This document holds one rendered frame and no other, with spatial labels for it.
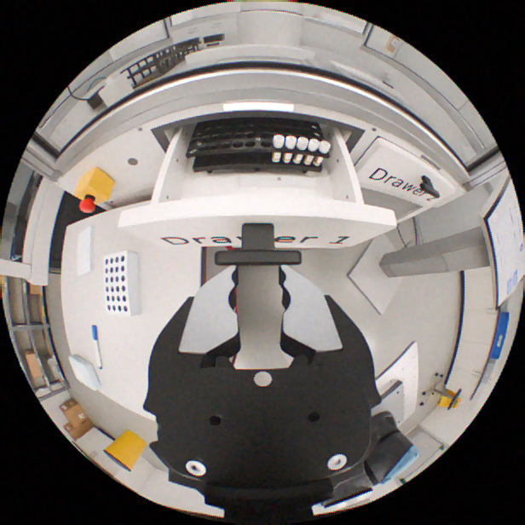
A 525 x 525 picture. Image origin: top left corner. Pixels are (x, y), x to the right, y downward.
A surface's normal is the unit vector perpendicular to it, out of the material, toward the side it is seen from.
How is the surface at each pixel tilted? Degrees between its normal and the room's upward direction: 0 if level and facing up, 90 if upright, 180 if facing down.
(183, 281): 0
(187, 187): 0
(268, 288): 1
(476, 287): 90
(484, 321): 90
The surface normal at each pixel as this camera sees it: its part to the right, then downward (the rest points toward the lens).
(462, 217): -0.99, 0.11
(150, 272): 0.04, -0.11
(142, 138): 0.01, 0.99
